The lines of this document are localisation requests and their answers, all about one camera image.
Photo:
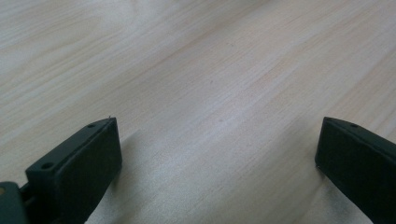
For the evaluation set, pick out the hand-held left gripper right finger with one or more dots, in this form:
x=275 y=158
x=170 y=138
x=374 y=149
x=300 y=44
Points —
x=358 y=161

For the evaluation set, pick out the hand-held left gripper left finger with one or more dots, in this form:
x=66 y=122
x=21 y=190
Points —
x=77 y=171

